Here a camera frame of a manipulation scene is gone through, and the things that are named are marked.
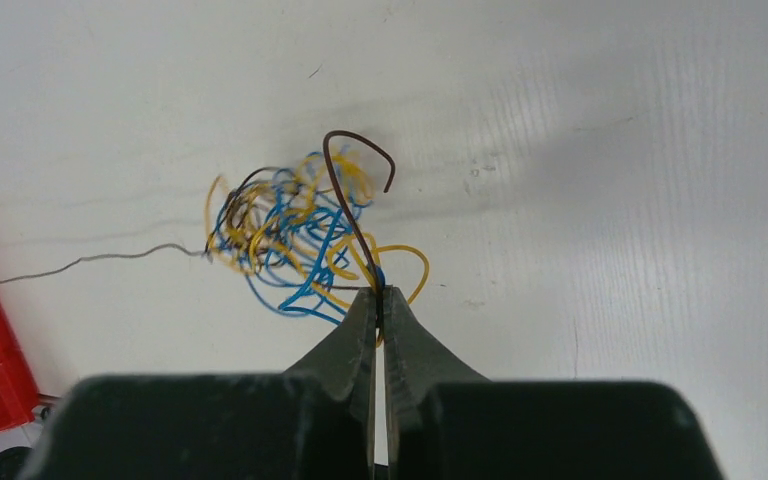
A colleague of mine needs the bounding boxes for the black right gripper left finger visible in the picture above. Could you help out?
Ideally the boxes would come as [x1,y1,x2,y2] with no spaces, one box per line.
[20,290,375,479]

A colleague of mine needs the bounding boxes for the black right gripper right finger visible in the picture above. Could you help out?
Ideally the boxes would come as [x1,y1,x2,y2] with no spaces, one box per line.
[383,287,722,479]

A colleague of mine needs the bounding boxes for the blue wire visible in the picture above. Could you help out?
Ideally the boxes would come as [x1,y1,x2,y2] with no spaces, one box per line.
[214,155,385,319]

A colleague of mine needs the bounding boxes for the yellow wire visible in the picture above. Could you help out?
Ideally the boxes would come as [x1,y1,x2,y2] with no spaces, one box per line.
[203,152,431,349]

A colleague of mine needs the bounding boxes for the brown wire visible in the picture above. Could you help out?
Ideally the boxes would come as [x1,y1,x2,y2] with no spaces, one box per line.
[205,130,397,293]

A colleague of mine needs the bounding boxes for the thin grey wire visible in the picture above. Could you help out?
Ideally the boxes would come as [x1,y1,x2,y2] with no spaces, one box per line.
[0,242,213,290]

